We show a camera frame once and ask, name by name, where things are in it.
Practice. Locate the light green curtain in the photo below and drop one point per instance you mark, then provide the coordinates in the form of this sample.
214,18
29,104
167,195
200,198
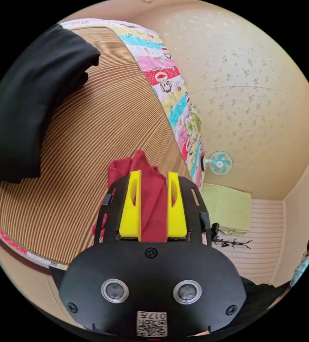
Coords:
226,208

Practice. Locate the black pile of clothes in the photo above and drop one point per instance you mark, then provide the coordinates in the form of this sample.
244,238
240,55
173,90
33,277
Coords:
23,107

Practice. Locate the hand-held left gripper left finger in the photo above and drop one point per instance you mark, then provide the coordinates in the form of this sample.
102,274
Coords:
129,213

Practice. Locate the person's body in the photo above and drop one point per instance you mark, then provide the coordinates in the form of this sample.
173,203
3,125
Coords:
261,296

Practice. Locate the red long sleeve shirt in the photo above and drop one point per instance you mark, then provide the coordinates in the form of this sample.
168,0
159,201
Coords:
153,203

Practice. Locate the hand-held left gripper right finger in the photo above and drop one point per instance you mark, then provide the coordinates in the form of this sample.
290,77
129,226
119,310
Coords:
176,219

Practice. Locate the white wall fan, green blades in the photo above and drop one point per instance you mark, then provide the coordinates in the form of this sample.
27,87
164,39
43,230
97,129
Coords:
220,163

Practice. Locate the bed with woven mat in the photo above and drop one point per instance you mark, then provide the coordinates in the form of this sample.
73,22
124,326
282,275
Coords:
95,139

